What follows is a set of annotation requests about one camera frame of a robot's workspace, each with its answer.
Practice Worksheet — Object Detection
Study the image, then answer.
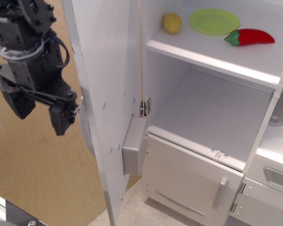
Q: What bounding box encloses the grey lower door handle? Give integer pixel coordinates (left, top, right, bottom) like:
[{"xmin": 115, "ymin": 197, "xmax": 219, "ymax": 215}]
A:
[{"xmin": 212, "ymin": 177, "xmax": 228, "ymax": 210}]

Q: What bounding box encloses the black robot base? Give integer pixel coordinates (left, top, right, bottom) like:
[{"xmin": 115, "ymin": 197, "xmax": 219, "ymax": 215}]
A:
[{"xmin": 0, "ymin": 197, "xmax": 47, "ymax": 226}]

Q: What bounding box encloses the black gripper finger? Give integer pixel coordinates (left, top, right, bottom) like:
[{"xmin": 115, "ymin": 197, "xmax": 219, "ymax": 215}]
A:
[
  {"xmin": 0, "ymin": 83, "xmax": 36, "ymax": 119},
  {"xmin": 49, "ymin": 105, "xmax": 75, "ymax": 136}
]

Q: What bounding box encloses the white toy oven unit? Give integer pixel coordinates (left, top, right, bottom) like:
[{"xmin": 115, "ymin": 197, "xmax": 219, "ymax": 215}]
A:
[{"xmin": 226, "ymin": 126, "xmax": 283, "ymax": 226}]

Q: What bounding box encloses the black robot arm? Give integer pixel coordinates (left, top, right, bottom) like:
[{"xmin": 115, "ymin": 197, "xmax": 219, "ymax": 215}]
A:
[{"xmin": 0, "ymin": 0, "xmax": 78, "ymax": 136}]

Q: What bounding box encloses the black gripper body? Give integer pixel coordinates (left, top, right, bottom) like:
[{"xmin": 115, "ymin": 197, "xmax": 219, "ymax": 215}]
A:
[{"xmin": 0, "ymin": 39, "xmax": 78, "ymax": 115}]

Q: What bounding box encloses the white toy fridge cabinet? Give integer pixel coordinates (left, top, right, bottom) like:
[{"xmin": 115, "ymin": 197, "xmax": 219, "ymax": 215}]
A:
[{"xmin": 129, "ymin": 0, "xmax": 283, "ymax": 226}]

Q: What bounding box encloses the metal door hinge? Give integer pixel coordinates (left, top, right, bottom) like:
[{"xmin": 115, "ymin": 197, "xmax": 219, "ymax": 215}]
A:
[{"xmin": 140, "ymin": 98, "xmax": 152, "ymax": 117}]

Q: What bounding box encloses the brass oven hinge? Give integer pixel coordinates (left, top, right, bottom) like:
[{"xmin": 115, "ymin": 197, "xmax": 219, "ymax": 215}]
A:
[{"xmin": 239, "ymin": 183, "xmax": 246, "ymax": 194}]

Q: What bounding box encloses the red toy chili pepper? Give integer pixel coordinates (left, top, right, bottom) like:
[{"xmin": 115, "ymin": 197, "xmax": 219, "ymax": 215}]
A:
[{"xmin": 225, "ymin": 29, "xmax": 275, "ymax": 47}]

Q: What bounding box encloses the plywood board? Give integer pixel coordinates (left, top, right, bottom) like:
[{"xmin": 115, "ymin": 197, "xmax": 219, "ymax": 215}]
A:
[{"xmin": 0, "ymin": 0, "xmax": 142, "ymax": 226}]

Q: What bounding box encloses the white fridge door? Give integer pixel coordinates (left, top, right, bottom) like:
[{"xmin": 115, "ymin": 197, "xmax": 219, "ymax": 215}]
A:
[{"xmin": 62, "ymin": 0, "xmax": 142, "ymax": 226}]

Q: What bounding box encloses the green toy plate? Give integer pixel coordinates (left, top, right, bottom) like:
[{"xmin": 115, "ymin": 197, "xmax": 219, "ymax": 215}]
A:
[{"xmin": 189, "ymin": 8, "xmax": 240, "ymax": 35}]

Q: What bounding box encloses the grey fridge door handle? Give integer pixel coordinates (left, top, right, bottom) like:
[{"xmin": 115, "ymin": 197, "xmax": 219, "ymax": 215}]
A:
[{"xmin": 78, "ymin": 97, "xmax": 95, "ymax": 156}]

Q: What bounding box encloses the grey oven vent panel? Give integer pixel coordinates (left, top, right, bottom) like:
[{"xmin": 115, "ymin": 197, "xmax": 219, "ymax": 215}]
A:
[{"xmin": 263, "ymin": 167, "xmax": 283, "ymax": 188}]

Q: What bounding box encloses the yellow toy potato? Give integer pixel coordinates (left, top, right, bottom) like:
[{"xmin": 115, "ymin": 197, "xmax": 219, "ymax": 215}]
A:
[{"xmin": 163, "ymin": 13, "xmax": 182, "ymax": 34}]

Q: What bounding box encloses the grey dispenser housing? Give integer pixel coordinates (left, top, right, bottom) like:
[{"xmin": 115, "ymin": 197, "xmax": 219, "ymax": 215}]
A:
[{"xmin": 122, "ymin": 116, "xmax": 149, "ymax": 176}]

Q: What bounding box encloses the white lower freezer door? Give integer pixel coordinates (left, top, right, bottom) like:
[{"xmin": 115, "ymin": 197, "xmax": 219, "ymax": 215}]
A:
[{"xmin": 142, "ymin": 135, "xmax": 243, "ymax": 226}]

